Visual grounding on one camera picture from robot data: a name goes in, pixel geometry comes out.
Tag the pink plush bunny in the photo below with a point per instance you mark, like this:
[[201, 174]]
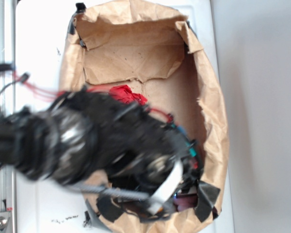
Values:
[[185, 201]]

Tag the aluminium frame rail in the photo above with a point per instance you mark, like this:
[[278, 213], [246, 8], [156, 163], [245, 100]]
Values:
[[7, 104]]

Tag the silver corner bracket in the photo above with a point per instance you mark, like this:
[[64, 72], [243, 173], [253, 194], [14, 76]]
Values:
[[4, 221]]

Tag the brown paper-lined cardboard box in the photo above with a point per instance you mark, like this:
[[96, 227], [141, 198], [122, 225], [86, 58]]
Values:
[[152, 49]]

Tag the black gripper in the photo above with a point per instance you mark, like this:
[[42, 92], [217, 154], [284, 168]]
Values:
[[147, 161]]

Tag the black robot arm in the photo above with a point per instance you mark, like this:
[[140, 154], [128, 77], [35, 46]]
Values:
[[96, 143]]

